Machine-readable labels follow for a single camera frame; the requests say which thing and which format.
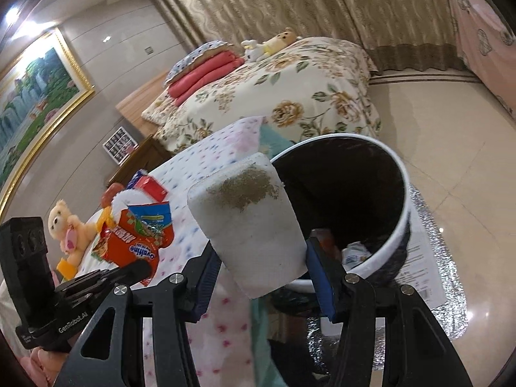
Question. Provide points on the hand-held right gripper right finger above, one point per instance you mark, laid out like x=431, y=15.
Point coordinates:
x=320, y=278

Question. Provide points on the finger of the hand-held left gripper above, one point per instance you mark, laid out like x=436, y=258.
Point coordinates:
x=129, y=272

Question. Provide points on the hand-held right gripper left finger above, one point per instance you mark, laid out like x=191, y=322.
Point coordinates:
x=203, y=290

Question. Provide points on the orange snack packet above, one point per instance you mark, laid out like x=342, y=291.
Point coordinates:
x=137, y=242

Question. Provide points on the white foam sponge block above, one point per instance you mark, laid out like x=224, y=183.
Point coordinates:
x=250, y=242

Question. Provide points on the white and black waste bin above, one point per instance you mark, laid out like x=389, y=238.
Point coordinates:
x=342, y=193

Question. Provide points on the red and white carton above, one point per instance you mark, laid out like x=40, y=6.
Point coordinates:
x=147, y=183

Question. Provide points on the person's left hand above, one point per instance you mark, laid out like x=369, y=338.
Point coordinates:
x=44, y=365

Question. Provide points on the crumpled white wrapper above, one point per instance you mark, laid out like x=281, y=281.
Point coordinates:
x=356, y=254

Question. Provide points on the orange fruit at edge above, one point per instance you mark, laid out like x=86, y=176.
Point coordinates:
x=66, y=225

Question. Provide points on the white fluffy item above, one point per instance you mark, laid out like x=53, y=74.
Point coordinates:
x=129, y=199

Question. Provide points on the wooden nightstand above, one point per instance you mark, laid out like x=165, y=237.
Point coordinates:
x=137, y=165

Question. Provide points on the silver foil mat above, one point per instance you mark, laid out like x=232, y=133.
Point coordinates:
x=451, y=282

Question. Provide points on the teal sheet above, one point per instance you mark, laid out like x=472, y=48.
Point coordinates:
x=276, y=141

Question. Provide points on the white dotted blanket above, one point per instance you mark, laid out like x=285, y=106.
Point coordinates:
x=225, y=145

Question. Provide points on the gold framed landscape painting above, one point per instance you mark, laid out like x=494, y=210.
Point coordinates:
x=32, y=96

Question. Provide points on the floral pillow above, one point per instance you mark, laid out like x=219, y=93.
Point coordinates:
x=155, y=109

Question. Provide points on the wooden headboard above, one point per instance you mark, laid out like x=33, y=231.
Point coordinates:
x=137, y=105

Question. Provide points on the bed with floral quilt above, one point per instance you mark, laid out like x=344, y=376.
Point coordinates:
x=306, y=88

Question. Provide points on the folded red blankets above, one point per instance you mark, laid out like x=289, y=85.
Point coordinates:
x=201, y=72

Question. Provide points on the polka dot pillow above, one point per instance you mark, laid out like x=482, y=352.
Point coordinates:
x=201, y=50

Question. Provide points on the white rabbit plush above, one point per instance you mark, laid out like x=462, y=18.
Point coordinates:
x=252, y=50

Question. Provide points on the yellow bear plush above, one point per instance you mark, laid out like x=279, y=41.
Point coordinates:
x=278, y=42

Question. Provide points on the beige patterned curtains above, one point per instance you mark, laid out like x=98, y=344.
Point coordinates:
x=302, y=4

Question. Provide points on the pink heart print cover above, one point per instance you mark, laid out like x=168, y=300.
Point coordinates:
x=479, y=28

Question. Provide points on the photo collage frame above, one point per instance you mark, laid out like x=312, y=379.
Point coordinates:
x=119, y=145

